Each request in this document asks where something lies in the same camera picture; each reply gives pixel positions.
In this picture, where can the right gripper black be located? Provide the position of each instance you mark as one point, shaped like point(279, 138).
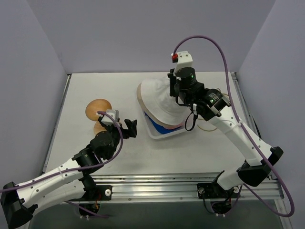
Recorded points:
point(172, 84)

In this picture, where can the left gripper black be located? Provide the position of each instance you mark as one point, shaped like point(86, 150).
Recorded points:
point(123, 131)

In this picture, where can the white bucket hat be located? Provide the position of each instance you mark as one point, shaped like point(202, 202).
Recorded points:
point(154, 98)

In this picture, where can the pink baseball cap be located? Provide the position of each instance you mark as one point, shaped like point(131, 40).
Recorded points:
point(170, 127)

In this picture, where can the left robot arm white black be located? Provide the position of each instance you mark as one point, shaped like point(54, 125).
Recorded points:
point(71, 180)

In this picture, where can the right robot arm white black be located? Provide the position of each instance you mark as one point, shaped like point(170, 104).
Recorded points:
point(215, 108)

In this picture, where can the white plastic basket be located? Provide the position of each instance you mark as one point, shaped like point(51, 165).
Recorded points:
point(155, 135)

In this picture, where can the blue baseball cap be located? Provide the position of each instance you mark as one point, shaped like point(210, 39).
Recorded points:
point(159, 128)

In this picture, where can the wooden mushroom hat stand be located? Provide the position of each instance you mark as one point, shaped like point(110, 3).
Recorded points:
point(91, 112)

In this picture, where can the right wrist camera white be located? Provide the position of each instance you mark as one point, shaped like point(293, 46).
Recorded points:
point(182, 59)

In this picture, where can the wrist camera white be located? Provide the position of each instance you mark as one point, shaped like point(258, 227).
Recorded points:
point(182, 59)
point(109, 117)

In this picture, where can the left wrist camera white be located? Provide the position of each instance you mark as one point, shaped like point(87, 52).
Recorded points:
point(109, 117)

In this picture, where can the aluminium frame rail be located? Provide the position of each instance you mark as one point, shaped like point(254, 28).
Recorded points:
point(146, 169)

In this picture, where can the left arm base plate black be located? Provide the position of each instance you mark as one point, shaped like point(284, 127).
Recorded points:
point(98, 193)

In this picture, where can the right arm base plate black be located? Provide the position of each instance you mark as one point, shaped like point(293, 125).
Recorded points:
point(214, 191)

